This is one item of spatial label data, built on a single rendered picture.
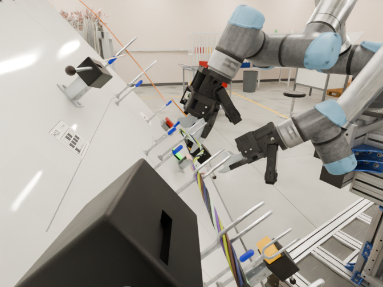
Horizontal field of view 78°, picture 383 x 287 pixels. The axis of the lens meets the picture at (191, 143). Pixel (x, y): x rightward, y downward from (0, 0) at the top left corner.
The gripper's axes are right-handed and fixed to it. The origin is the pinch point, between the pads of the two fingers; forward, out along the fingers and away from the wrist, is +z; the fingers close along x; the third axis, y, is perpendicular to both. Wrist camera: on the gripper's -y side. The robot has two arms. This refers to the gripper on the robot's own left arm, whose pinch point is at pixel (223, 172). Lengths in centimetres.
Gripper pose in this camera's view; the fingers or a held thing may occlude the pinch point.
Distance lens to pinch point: 74.6
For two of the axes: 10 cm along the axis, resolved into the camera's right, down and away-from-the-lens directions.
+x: -4.4, 0.2, -9.0
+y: -4.0, -9.0, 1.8
